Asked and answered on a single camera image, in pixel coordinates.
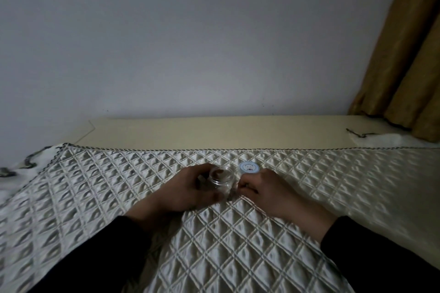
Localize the dark cord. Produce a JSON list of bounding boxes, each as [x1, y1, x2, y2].
[[346, 128, 379, 139]]

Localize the person's left forearm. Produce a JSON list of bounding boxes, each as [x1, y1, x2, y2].
[[29, 195, 176, 293]]

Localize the person's right forearm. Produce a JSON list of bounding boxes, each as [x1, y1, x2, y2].
[[290, 196, 440, 293]]

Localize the person's left hand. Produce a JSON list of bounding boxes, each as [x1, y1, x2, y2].
[[156, 163, 226, 214]]

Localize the white quilted cloth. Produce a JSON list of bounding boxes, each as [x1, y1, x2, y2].
[[0, 143, 440, 293]]

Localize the white fabric with dark pattern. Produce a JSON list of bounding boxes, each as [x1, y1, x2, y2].
[[0, 145, 66, 201]]

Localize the mustard yellow curtain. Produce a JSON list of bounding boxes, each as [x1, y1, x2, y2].
[[347, 0, 440, 143]]

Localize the transparent small jar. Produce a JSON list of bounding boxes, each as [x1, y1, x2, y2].
[[208, 165, 238, 199]]

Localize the plain white fabric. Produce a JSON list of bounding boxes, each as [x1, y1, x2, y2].
[[345, 128, 440, 149]]

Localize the person's right hand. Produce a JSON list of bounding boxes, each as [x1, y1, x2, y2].
[[237, 168, 303, 218]]

